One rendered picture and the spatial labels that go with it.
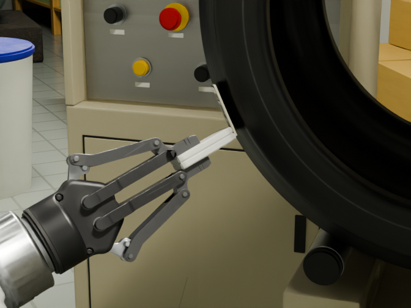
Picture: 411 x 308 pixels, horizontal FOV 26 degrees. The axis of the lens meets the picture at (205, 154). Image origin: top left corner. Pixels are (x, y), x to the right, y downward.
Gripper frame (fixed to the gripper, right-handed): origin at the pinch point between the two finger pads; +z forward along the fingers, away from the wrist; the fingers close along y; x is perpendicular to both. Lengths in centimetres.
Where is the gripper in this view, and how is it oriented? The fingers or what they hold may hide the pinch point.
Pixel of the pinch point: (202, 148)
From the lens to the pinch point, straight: 96.0
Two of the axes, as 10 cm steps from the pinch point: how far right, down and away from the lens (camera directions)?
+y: 4.8, 8.7, 1.0
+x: 3.2, -0.7, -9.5
